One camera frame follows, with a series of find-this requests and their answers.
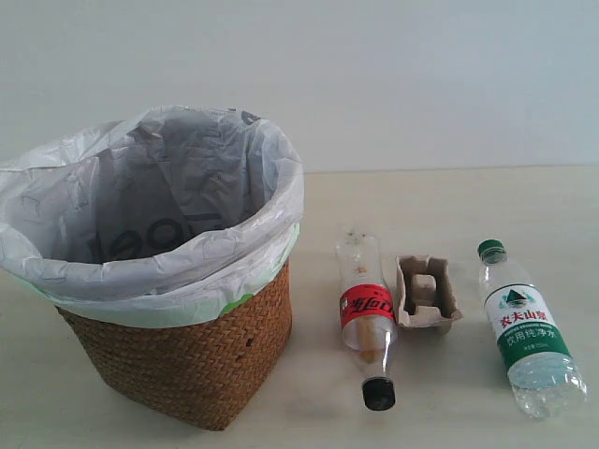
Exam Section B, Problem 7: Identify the clear red label cola bottle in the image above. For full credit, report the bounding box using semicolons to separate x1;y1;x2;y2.
336;226;398;412

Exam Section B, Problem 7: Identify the grey cardboard pulp tray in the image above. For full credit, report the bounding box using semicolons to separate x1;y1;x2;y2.
396;255;463;335

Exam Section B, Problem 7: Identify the green label water bottle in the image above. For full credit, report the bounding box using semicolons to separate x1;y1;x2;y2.
477;239;588;419

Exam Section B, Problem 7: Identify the white plastic bin liner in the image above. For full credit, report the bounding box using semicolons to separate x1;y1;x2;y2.
1;106;304;328

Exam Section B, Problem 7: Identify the brown woven wicker basket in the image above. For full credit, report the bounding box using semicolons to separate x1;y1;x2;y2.
58;265;292;431

